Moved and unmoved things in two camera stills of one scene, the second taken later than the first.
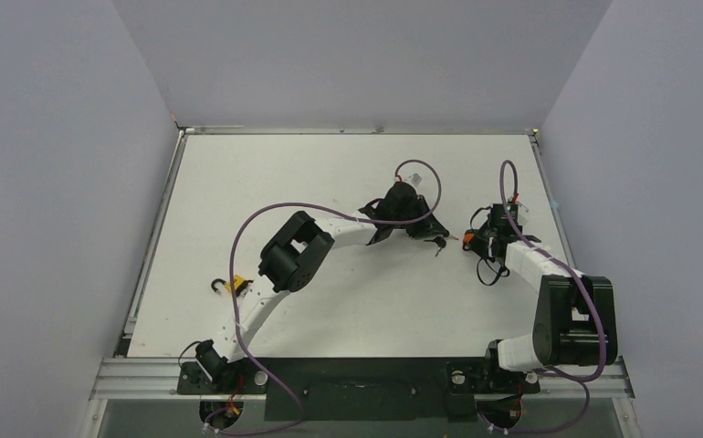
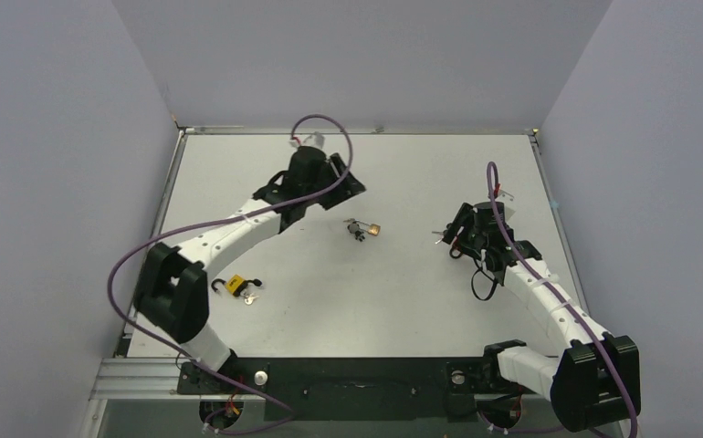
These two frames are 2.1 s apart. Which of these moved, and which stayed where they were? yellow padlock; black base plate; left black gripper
Moved: left black gripper
Stayed: yellow padlock; black base plate
